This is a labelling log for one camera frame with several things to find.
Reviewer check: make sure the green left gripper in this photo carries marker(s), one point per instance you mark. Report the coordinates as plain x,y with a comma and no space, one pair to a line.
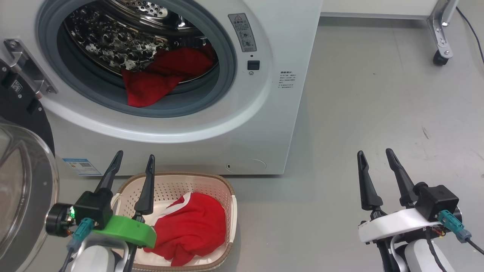
132,232

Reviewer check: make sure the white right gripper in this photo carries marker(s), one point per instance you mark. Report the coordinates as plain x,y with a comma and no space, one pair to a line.
393,224

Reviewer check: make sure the red garment white trim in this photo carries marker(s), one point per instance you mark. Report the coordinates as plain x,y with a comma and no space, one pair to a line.
159,79
193,226

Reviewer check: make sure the washing machine door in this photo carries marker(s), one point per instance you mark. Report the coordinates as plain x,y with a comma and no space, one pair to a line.
22,181

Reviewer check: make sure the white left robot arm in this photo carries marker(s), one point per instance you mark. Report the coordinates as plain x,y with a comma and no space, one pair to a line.
94,258

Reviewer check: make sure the cream perforated laundry basket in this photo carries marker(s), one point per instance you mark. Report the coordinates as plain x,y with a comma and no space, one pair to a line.
177,187

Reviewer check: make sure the white front-load washing machine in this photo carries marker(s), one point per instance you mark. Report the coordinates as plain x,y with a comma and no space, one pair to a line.
264,124

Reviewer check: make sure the stainless steel washing machine drum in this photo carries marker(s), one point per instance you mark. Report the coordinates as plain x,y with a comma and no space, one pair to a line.
109,41

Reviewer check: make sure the blue energy label sticker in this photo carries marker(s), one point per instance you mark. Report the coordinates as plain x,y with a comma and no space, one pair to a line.
81,166

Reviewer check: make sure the white partition panel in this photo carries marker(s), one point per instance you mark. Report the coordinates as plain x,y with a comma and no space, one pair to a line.
378,5

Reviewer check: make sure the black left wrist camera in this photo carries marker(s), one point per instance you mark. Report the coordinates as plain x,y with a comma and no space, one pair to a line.
92,207

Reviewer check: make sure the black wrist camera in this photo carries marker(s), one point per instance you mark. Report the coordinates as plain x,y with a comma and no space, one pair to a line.
92,207
436,200

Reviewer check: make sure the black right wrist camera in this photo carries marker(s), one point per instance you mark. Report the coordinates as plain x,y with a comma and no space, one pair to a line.
436,200

